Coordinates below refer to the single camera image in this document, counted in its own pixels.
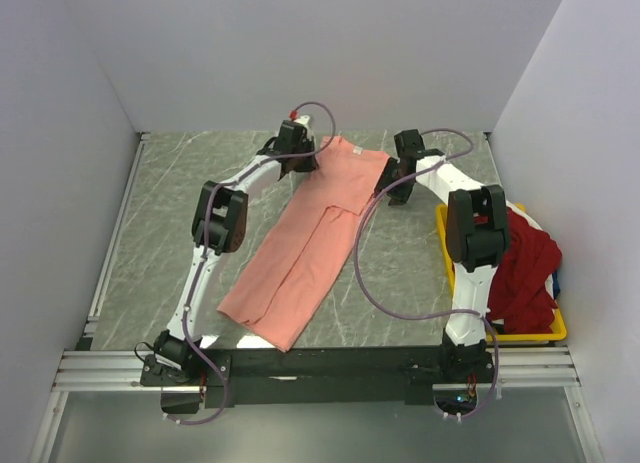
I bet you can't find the pink t shirt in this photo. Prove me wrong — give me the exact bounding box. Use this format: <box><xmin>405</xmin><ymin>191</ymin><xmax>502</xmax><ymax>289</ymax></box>
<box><xmin>218</xmin><ymin>137</ymin><xmax>389</xmax><ymax>352</ymax></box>

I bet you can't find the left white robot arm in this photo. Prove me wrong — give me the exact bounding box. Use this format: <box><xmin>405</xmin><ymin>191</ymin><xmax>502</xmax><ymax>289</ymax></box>
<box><xmin>153</xmin><ymin>113</ymin><xmax>318</xmax><ymax>385</ymax></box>

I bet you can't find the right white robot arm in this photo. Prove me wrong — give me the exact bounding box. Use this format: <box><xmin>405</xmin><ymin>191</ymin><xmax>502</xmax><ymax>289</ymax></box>
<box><xmin>375</xmin><ymin>129</ymin><xmax>510</xmax><ymax>382</ymax></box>

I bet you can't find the red t shirt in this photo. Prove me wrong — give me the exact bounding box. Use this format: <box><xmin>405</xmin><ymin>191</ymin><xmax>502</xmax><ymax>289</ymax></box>
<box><xmin>484</xmin><ymin>200</ymin><xmax>564</xmax><ymax>334</ymax></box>

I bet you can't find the blue t shirt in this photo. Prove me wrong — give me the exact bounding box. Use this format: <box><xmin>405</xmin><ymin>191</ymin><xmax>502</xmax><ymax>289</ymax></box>
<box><xmin>551</xmin><ymin>271</ymin><xmax>561</xmax><ymax>300</ymax></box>

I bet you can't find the yellow plastic bin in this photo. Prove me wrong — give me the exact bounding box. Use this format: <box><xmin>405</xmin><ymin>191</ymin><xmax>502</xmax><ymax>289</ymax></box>
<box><xmin>434</xmin><ymin>201</ymin><xmax>569</xmax><ymax>343</ymax></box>

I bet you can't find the black base beam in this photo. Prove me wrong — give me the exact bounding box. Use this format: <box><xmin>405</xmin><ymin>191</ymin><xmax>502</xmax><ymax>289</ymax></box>
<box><xmin>139</xmin><ymin>345</ymin><xmax>501</xmax><ymax>417</ymax></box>

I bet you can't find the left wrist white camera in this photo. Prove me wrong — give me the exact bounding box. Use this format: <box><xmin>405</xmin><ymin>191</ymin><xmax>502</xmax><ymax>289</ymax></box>
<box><xmin>289</xmin><ymin>110</ymin><xmax>314</xmax><ymax>136</ymax></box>

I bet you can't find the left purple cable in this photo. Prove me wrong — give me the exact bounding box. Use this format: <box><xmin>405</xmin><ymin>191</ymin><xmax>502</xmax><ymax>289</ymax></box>
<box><xmin>182</xmin><ymin>100</ymin><xmax>337</xmax><ymax>428</ymax></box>

